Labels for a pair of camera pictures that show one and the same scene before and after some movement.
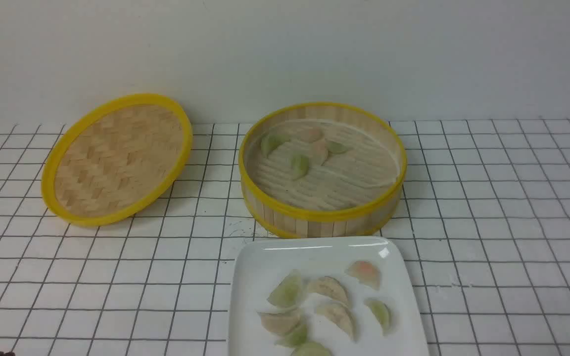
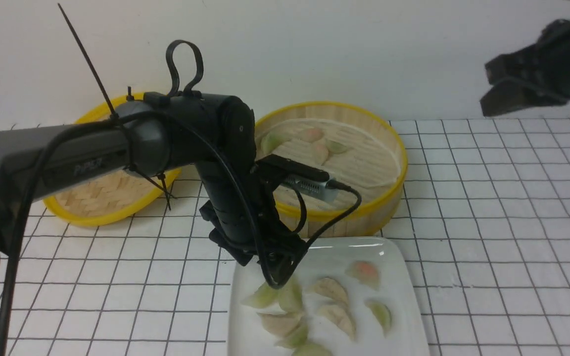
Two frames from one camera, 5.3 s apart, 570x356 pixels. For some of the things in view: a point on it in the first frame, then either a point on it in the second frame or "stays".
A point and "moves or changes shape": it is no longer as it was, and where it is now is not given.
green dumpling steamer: (335, 148) stays
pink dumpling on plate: (365, 272) stays
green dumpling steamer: (300, 166) moves or changes shape
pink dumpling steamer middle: (318, 153) stays
